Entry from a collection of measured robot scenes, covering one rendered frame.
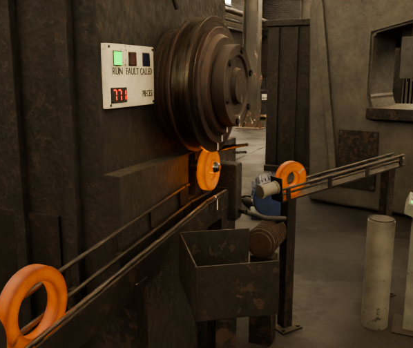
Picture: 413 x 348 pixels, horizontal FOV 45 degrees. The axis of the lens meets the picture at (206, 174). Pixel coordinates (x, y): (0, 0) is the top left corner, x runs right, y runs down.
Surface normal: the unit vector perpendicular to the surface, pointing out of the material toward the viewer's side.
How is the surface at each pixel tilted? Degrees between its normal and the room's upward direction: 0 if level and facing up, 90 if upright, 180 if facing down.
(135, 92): 90
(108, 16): 90
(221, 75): 73
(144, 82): 90
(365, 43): 90
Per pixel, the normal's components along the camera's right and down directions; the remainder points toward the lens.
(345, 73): -0.61, 0.16
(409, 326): -0.40, 0.18
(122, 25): 0.92, 0.08
